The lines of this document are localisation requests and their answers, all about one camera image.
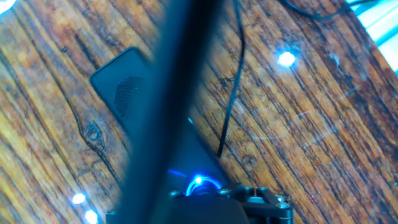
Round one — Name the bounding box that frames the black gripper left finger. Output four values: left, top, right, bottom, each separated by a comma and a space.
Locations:
167, 189, 187, 200

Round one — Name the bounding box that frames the thick black camera cable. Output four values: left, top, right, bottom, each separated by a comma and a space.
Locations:
116, 0, 226, 224

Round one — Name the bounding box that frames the thin black speaker cable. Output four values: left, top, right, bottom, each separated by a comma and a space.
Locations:
216, 0, 379, 159

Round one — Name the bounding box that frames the blue-lit speaker volume knob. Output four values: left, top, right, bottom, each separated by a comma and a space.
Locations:
185, 174, 223, 197

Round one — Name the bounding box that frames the glossy wood-print table mat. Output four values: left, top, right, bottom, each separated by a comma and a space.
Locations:
0, 0, 398, 224

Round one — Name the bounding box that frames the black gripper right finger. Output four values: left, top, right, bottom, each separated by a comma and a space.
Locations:
217, 184, 295, 224

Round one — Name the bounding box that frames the black speaker bar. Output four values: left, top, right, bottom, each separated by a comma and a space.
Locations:
89, 46, 233, 197

